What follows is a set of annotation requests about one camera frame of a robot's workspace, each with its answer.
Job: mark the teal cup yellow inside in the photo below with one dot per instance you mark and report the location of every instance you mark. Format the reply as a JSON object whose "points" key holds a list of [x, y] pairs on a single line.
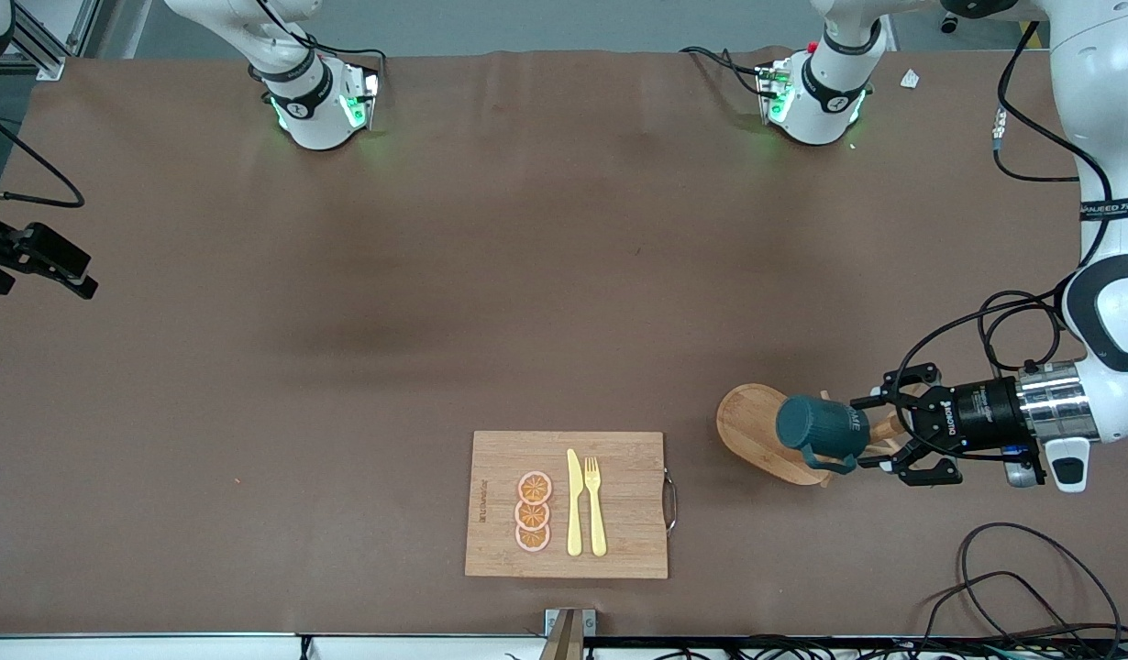
{"points": [[816, 422]]}

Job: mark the black chair caster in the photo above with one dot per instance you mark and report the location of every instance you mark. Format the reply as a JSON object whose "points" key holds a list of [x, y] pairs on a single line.
{"points": [[949, 24]]}

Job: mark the yellow plastic knife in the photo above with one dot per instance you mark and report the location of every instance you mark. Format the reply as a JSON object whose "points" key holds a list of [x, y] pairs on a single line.
{"points": [[574, 513]]}

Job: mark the aluminium frame profile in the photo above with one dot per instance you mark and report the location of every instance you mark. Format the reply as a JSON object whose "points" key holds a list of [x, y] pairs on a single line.
{"points": [[41, 46]]}

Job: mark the aluminium camera post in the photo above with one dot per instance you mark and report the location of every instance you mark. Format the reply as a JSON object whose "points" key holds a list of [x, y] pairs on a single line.
{"points": [[569, 637]]}

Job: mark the wooden cup rack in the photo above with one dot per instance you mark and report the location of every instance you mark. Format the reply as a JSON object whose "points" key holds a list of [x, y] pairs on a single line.
{"points": [[752, 431]]}

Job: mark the white table edge rail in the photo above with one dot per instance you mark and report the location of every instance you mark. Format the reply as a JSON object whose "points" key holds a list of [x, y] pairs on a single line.
{"points": [[160, 649]]}

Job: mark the toy orange slice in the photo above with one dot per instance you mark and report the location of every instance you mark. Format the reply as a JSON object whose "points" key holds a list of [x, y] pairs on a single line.
{"points": [[532, 539], [534, 487], [532, 515]]}

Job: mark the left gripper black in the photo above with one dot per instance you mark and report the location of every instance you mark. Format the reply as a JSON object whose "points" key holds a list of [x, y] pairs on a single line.
{"points": [[975, 414]]}

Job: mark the yellow plastic fork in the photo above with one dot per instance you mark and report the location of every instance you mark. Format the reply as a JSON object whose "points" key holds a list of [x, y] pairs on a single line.
{"points": [[598, 522]]}

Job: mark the white paper scrap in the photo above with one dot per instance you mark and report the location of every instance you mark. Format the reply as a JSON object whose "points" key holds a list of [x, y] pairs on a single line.
{"points": [[910, 79]]}

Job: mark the table cover sheet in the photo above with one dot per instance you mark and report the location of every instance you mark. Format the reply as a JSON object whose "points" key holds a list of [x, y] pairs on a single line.
{"points": [[344, 275]]}

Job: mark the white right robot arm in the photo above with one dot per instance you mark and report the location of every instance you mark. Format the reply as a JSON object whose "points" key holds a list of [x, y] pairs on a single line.
{"points": [[316, 101]]}

